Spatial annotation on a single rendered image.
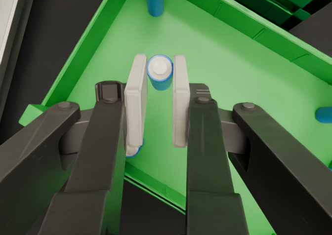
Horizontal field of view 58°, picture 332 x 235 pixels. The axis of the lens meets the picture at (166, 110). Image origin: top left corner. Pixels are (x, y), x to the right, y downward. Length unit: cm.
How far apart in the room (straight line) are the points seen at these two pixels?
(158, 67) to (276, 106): 20
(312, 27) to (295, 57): 41
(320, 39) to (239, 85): 44
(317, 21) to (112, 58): 53
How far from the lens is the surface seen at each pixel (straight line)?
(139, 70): 16
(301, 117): 37
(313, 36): 76
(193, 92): 16
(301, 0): 47
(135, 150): 28
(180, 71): 16
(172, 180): 35
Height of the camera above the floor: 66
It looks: 89 degrees down
